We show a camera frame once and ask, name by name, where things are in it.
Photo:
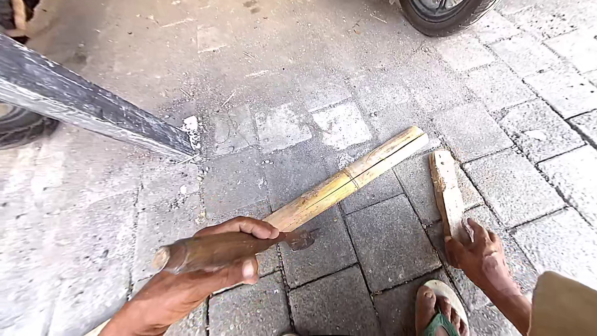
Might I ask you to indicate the person's left hand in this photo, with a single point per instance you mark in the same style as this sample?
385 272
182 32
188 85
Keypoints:
186 290

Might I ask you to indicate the person's right hand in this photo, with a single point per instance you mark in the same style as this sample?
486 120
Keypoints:
489 263

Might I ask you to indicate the person's right fingers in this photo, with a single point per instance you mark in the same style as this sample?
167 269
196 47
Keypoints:
494 238

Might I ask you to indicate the person's right index finger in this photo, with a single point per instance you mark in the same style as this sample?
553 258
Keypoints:
477 232

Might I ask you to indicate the person's left thumb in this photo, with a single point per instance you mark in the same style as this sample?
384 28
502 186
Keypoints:
233 274

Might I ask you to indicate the person's right thumb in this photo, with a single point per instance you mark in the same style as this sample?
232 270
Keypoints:
454 252

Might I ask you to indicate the person's left fingers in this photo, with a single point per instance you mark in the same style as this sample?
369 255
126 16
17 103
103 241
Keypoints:
249 226

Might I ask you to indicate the pale rough wood block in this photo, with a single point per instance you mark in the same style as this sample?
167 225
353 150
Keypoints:
448 193

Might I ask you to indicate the person's right forearm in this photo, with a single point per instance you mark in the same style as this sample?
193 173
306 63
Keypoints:
513 307

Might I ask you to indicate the person's left forearm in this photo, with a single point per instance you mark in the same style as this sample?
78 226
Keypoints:
133 319

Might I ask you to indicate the person's legs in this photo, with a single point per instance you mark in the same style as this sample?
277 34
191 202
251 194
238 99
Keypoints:
564 308

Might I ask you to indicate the split bamboo pole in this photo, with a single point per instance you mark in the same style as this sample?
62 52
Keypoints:
345 183

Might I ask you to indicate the black wheel with grey rim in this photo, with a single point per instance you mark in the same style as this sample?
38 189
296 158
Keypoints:
445 25

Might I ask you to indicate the black tire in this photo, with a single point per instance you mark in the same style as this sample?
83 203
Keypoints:
28 132

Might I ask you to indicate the dark grey metal post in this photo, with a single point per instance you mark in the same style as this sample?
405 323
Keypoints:
93 103

